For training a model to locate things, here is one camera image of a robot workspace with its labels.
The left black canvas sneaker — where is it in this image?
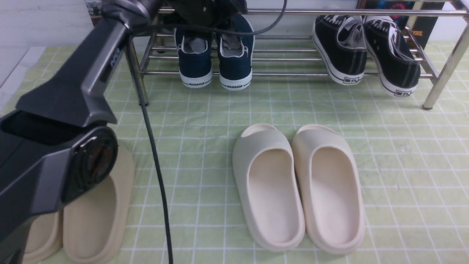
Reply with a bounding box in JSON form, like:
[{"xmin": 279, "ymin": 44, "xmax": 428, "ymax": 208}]
[{"xmin": 312, "ymin": 15, "xmax": 368, "ymax": 86}]

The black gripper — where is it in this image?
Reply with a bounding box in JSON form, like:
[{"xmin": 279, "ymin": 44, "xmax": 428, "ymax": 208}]
[{"xmin": 161, "ymin": 0, "xmax": 248, "ymax": 36}]

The black canvas sneaker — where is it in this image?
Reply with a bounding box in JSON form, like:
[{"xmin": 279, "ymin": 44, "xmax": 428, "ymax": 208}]
[
  {"xmin": 362, "ymin": 16, "xmax": 421, "ymax": 98},
  {"xmin": 312, "ymin": 15, "xmax": 368, "ymax": 86}
]

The tan foam slide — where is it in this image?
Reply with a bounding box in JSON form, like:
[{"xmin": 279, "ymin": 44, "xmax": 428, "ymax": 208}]
[
  {"xmin": 22, "ymin": 212, "xmax": 63, "ymax": 264},
  {"xmin": 63, "ymin": 146, "xmax": 136, "ymax": 264}
]

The navy slip-on shoe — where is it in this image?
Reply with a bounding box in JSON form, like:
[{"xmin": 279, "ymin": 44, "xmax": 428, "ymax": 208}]
[
  {"xmin": 215, "ymin": 33, "xmax": 256, "ymax": 91},
  {"xmin": 174, "ymin": 28, "xmax": 213, "ymax": 88}
]

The dark poster board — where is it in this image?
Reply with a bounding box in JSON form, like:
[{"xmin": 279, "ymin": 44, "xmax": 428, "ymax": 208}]
[{"xmin": 356, "ymin": 0, "xmax": 444, "ymax": 48}]

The cream foam slide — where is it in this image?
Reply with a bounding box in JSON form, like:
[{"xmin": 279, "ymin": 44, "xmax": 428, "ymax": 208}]
[
  {"xmin": 232, "ymin": 124, "xmax": 305, "ymax": 251},
  {"xmin": 291, "ymin": 125, "xmax": 365, "ymax": 254}
]

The leaning photo board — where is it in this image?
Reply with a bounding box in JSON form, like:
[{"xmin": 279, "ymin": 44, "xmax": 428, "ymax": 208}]
[{"xmin": 85, "ymin": 0, "xmax": 102, "ymax": 26}]

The right black canvas sneaker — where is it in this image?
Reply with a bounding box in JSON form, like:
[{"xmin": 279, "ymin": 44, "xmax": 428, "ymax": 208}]
[{"xmin": 362, "ymin": 16, "xmax": 421, "ymax": 98}]

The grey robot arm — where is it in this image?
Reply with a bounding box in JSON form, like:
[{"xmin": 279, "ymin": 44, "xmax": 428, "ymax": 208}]
[{"xmin": 0, "ymin": 0, "xmax": 247, "ymax": 264}]

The green checkered floor cloth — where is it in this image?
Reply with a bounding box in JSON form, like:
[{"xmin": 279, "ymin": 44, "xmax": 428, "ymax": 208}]
[{"xmin": 0, "ymin": 41, "xmax": 469, "ymax": 264}]

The left cream foam slide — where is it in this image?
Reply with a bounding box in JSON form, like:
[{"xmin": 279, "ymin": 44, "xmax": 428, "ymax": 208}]
[{"xmin": 232, "ymin": 124, "xmax": 305, "ymax": 251}]

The right tan foam slide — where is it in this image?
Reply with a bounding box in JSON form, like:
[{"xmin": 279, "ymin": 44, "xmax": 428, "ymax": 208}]
[{"xmin": 63, "ymin": 146, "xmax": 136, "ymax": 264}]

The right cream foam slide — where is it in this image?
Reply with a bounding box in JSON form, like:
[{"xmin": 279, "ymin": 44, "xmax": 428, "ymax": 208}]
[{"xmin": 291, "ymin": 125, "xmax": 365, "ymax": 254}]

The silver metal shoe rack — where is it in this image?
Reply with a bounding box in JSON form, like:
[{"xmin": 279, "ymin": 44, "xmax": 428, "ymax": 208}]
[{"xmin": 123, "ymin": 0, "xmax": 469, "ymax": 111}]

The left tan foam slide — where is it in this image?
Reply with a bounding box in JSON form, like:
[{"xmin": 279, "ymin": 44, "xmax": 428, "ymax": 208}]
[{"xmin": 22, "ymin": 212, "xmax": 63, "ymax": 264}]

